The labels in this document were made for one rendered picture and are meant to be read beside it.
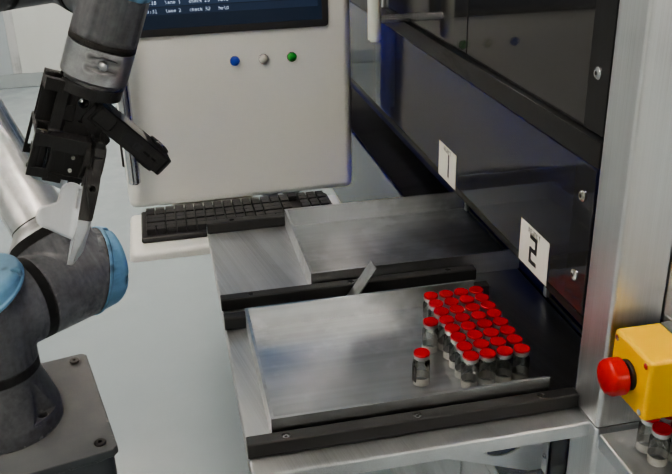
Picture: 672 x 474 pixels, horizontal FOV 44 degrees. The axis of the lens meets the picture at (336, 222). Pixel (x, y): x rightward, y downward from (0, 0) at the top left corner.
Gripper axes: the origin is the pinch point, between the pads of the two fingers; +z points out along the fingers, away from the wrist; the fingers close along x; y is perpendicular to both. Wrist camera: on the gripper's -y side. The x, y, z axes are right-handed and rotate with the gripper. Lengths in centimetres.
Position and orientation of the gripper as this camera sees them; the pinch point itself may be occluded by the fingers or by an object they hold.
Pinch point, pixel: (69, 237)
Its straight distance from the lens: 106.9
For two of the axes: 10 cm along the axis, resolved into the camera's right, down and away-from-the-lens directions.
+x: 3.6, 4.5, -8.2
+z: -3.5, 8.8, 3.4
